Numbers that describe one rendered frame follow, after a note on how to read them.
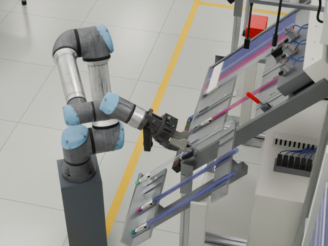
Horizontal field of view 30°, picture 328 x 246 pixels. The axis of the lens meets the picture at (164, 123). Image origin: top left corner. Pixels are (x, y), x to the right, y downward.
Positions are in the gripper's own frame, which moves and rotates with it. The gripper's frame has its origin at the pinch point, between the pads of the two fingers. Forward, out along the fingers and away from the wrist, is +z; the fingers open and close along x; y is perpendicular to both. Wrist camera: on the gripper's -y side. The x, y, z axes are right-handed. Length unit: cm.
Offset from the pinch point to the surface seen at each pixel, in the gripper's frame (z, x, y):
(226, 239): 46, 14, -51
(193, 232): 17.8, -13.9, -23.9
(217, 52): 40, 204, -89
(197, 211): 13.2, -13.9, -12.5
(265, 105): 18.7, 18.0, 20.1
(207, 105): 12, 52, -19
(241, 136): 18.7, 15.5, 4.1
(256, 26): 26, 118, -8
